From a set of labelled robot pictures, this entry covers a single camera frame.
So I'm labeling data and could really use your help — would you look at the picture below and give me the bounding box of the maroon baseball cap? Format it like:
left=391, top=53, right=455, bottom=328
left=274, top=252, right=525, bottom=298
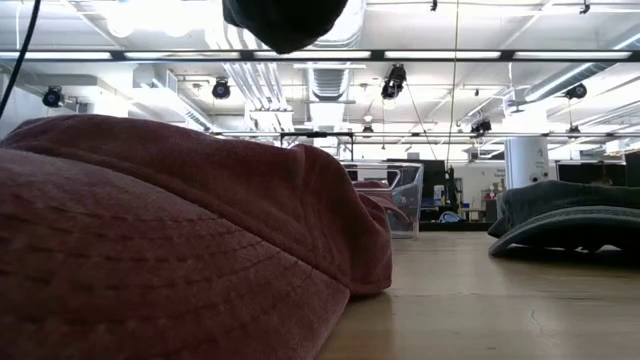
left=352, top=179, right=410, bottom=225
left=0, top=113, right=394, bottom=360

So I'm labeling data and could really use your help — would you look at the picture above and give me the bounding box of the dark green baseball cap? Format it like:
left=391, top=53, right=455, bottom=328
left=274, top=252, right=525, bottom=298
left=487, top=179, right=640, bottom=259
left=222, top=0, right=350, bottom=55

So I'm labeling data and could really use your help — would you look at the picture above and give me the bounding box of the clear plastic bin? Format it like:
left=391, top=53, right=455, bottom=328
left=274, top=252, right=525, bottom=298
left=342, top=160, right=425, bottom=240

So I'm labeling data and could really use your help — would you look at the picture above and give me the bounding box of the black monitor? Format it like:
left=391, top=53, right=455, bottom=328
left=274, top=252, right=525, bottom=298
left=422, top=159, right=447, bottom=207

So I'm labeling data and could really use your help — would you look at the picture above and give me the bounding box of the black bar with light strips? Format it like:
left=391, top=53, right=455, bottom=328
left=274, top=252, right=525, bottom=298
left=0, top=48, right=640, bottom=64

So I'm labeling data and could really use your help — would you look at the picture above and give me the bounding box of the thin hanging rod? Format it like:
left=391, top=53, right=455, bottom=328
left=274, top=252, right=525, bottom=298
left=446, top=0, right=460, bottom=166

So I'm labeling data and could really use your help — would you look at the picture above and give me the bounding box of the white round pillar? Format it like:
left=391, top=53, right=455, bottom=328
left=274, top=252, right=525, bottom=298
left=503, top=136, right=551, bottom=190

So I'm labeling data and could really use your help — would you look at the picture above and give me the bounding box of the thin black horizontal rail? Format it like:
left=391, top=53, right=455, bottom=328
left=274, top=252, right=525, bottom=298
left=209, top=130, right=640, bottom=162

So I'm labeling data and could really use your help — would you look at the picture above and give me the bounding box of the silver ventilation duct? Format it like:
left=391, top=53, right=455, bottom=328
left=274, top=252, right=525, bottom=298
left=292, top=62, right=366, bottom=132

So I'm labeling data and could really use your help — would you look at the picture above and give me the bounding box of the black metal table frame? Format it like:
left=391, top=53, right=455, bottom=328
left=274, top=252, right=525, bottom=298
left=418, top=221, right=494, bottom=232

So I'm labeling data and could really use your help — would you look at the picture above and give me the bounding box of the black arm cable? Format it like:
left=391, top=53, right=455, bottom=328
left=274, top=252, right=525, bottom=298
left=0, top=0, right=42, bottom=119

